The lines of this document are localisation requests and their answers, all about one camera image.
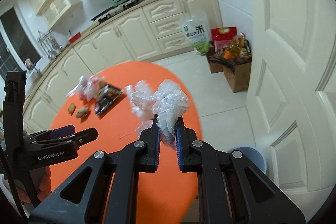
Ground red gift box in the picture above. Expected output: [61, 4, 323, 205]
[211, 27, 237, 54]

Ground black red snack wrapper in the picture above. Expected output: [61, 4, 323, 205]
[94, 84, 123, 115]

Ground gas stove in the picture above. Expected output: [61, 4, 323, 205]
[91, 0, 142, 24]

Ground sink faucet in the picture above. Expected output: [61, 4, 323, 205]
[24, 59, 42, 77]

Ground person left hand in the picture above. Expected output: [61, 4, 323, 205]
[17, 166, 52, 203]

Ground hanging utensil rack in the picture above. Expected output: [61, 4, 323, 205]
[38, 29, 64, 60]

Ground clear plastic bag red print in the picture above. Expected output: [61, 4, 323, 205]
[66, 75, 107, 101]

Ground small clear plastic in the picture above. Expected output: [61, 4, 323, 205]
[125, 79, 190, 149]

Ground red tray on counter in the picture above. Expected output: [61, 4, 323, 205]
[68, 32, 81, 44]

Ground cardboard box with bottles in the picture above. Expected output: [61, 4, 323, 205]
[206, 33, 252, 93]

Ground white green rice bag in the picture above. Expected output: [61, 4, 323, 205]
[179, 12, 211, 55]

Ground white door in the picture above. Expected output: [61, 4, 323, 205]
[235, 0, 336, 222]

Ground cream kitchen cabinets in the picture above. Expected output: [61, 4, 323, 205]
[23, 0, 222, 133]

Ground blue trash bin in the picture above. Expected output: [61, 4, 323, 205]
[227, 145, 267, 174]

